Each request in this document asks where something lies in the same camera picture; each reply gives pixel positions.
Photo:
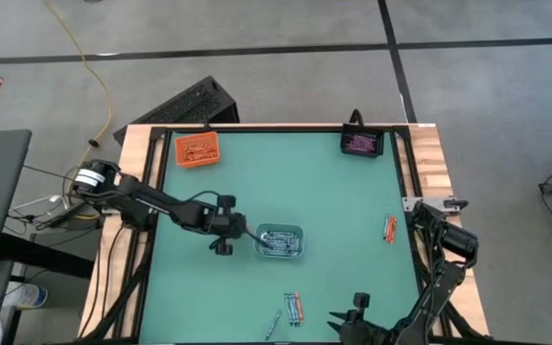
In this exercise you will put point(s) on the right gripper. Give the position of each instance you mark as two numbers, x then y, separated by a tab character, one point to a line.
367	334

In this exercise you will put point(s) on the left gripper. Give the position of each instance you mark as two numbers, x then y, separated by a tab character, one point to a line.
223	224

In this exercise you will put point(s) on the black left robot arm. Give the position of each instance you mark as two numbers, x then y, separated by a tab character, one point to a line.
151	203

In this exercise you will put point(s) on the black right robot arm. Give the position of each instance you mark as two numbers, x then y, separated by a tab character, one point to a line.
441	278

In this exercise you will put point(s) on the clear plastic centre tray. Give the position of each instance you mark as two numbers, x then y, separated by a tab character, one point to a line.
301	242

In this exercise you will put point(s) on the orange plastic basket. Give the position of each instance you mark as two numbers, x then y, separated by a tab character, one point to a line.
178	144

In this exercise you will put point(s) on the green table mat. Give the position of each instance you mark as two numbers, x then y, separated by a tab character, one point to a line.
324	191

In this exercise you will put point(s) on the black plastic basket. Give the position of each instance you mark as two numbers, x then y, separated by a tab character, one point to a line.
344	144

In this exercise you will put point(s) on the black desk foot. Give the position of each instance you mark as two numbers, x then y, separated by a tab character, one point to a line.
46	256

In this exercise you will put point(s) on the white canister blue label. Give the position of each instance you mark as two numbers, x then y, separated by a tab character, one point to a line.
29	294

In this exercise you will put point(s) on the black table frame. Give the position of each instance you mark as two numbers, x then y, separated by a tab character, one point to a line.
305	129

